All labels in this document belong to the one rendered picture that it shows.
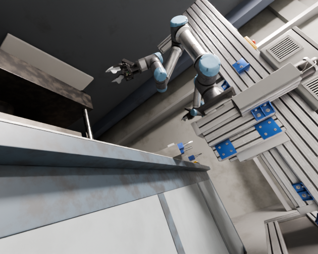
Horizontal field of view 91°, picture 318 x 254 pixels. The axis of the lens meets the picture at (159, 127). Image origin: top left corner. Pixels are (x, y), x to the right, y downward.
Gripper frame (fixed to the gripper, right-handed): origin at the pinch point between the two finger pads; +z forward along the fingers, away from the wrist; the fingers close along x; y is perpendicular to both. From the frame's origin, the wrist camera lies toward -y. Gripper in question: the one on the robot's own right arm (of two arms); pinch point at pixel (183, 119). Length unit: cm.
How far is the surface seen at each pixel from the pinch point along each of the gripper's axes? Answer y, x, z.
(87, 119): -34, -106, 25
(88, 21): -176, -67, -4
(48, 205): 55, -155, -89
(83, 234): 61, -151, -86
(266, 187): 138, 120, 26
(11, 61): -68, -156, -14
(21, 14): -185, -137, 12
